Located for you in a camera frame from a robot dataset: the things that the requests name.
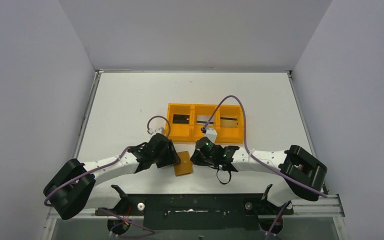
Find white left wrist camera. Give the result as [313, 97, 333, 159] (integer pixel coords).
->
[147, 127, 165, 136]

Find yellow right plastic bin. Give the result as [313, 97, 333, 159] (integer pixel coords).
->
[216, 104, 244, 144]

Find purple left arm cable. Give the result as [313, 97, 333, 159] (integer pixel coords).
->
[43, 115, 172, 208]

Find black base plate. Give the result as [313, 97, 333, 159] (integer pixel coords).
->
[110, 193, 294, 231]

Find gold card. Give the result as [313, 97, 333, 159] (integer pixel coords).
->
[220, 116, 239, 128]

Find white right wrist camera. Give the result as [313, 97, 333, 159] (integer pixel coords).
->
[201, 127, 218, 143]

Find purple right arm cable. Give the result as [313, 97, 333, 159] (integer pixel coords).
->
[201, 95, 328, 200]

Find orange leather card holder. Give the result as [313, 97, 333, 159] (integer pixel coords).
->
[173, 151, 194, 177]

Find silver card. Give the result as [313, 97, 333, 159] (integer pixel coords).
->
[196, 115, 214, 126]

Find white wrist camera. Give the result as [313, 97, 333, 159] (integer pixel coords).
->
[201, 127, 218, 143]
[147, 127, 165, 136]

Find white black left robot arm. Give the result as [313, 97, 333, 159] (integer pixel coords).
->
[43, 133, 181, 220]

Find black card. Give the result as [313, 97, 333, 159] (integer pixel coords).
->
[172, 114, 190, 125]

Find yellow middle plastic bin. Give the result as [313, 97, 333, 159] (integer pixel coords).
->
[192, 104, 218, 143]

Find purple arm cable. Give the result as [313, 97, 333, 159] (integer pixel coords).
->
[43, 115, 172, 208]
[201, 95, 328, 200]

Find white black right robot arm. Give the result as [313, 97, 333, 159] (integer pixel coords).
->
[190, 137, 328, 207]

